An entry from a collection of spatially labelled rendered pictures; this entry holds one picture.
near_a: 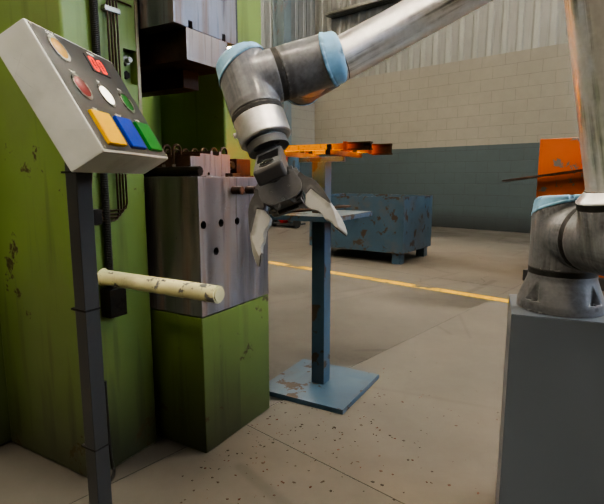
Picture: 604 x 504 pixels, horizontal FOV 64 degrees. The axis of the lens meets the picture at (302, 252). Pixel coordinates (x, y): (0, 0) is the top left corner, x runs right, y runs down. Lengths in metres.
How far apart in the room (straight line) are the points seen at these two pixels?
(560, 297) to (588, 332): 0.09
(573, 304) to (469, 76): 8.46
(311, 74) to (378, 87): 9.59
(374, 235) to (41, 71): 4.57
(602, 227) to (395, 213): 4.21
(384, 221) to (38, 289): 4.11
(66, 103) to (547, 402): 1.20
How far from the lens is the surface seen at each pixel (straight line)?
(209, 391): 1.69
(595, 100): 1.08
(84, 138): 1.02
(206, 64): 1.69
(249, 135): 0.81
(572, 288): 1.25
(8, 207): 1.76
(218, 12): 1.79
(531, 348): 1.24
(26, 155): 1.65
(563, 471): 1.37
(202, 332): 1.60
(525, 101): 9.13
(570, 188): 4.68
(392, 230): 5.24
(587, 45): 1.08
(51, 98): 1.05
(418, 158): 9.80
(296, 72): 0.85
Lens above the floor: 0.91
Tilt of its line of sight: 9 degrees down
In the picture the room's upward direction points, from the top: straight up
